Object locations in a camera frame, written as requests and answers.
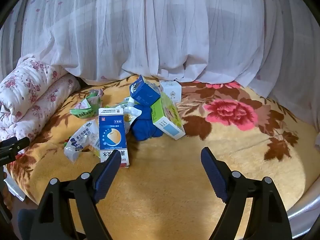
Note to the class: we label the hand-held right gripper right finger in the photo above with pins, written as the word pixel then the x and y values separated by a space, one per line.
pixel 215 175

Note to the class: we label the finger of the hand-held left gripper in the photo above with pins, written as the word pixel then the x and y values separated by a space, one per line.
pixel 15 145

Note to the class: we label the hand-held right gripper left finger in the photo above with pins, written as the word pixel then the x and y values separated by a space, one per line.
pixel 107 177

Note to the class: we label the green white wrapper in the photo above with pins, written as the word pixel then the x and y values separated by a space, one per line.
pixel 85 111

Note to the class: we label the blue yellow cookie box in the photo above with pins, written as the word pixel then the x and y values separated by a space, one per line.
pixel 145 95

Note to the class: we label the yellow floral fleece blanket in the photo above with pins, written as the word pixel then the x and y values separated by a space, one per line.
pixel 175 167

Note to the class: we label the tall blue white carton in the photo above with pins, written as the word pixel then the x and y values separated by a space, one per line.
pixel 112 135

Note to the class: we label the white blue snack packet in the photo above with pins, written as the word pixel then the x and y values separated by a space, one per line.
pixel 77 140

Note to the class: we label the floral white quilt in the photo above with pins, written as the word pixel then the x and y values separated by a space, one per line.
pixel 32 90

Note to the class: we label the blue cloth bundle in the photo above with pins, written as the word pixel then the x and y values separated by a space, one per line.
pixel 145 127

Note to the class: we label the white spouted pouch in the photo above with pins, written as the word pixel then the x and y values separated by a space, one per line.
pixel 130 115

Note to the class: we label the green white box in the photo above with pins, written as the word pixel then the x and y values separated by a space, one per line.
pixel 162 120

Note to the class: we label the small white box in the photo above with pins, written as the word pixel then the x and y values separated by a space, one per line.
pixel 172 91

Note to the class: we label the white sheer curtain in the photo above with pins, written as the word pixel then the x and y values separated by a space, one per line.
pixel 150 30

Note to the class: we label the grey bed frame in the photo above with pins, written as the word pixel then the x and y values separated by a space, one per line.
pixel 305 210

